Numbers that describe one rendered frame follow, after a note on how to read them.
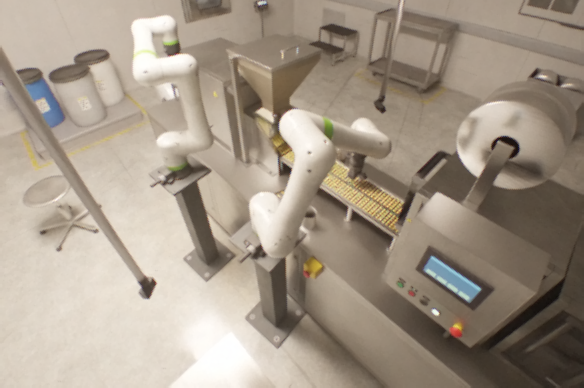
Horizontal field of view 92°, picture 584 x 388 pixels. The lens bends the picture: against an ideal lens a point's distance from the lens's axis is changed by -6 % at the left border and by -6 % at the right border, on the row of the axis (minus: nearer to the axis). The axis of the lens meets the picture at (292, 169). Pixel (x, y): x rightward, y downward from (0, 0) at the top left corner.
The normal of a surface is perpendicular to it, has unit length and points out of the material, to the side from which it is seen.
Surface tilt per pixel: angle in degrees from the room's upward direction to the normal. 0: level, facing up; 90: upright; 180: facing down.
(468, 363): 0
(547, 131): 90
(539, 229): 0
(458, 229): 0
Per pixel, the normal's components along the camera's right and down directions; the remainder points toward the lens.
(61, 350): 0.00, -0.74
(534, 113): -0.72, 0.47
